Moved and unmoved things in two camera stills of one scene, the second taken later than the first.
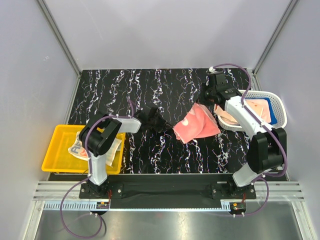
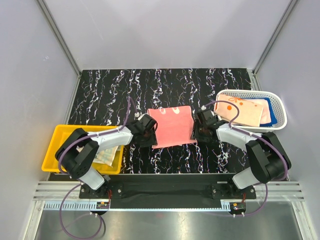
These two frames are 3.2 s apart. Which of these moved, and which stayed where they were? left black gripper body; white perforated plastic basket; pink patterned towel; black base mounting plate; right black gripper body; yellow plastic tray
Moved: right black gripper body; left black gripper body; pink patterned towel
Stayed: yellow plastic tray; black base mounting plate; white perforated plastic basket
